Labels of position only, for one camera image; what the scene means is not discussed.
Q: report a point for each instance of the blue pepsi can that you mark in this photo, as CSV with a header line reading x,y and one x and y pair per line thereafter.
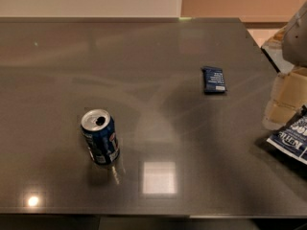
x,y
98,130

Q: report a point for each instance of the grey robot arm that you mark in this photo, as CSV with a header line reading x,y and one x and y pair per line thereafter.
x,y
287,51

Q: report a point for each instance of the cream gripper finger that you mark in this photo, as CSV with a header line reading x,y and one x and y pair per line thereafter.
x,y
288,96

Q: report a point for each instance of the blue white chip bag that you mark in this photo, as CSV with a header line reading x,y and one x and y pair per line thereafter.
x,y
292,139

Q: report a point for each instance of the blue rxbar blueberry bar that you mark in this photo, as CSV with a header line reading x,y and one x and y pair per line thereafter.
x,y
213,79

